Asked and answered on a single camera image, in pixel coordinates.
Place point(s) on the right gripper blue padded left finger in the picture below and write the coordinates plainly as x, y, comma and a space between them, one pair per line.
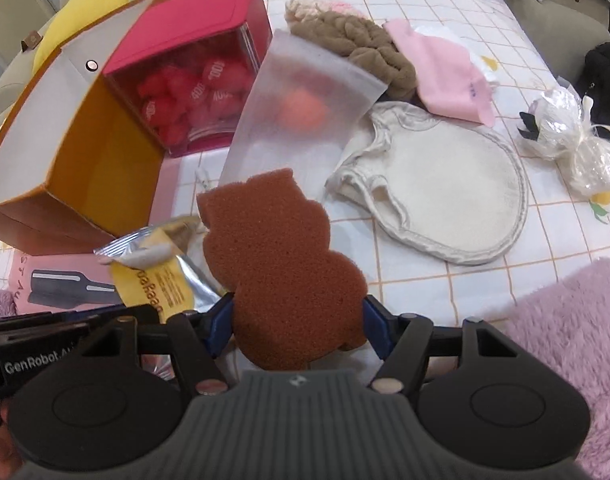
197, 340

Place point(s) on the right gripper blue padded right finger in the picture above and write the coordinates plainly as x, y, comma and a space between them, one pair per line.
401, 342

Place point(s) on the black backpack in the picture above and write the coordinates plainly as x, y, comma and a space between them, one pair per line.
595, 82

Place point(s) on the purple fluffy rug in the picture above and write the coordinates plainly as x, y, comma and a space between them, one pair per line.
530, 400

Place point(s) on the checked lemon tablecloth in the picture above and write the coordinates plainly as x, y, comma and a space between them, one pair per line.
562, 232

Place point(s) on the orange storage box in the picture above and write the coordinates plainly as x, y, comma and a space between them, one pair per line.
77, 166

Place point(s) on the small brown tag on armrest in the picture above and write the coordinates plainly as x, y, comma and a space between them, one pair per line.
31, 41

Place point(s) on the brown braided knit item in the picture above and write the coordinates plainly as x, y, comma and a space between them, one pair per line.
364, 44

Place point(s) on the frosted bag with orange ball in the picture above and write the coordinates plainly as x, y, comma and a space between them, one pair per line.
299, 114

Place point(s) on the brown bear shaped sponge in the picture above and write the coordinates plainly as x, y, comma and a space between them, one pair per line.
295, 300

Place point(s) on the white cloth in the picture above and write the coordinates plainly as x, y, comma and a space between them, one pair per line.
470, 47

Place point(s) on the yellow foil snack packet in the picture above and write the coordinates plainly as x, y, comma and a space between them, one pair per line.
164, 266

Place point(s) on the pink cloth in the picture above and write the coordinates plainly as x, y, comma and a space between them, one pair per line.
453, 81

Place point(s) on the white flower bundle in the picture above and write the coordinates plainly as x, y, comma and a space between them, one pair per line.
557, 126

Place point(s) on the cream drawstring pouch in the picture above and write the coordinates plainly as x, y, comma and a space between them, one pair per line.
454, 190

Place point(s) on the red lidded clear box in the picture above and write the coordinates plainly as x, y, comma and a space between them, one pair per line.
186, 68

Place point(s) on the pink white crochet item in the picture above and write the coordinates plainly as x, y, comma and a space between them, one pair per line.
296, 11

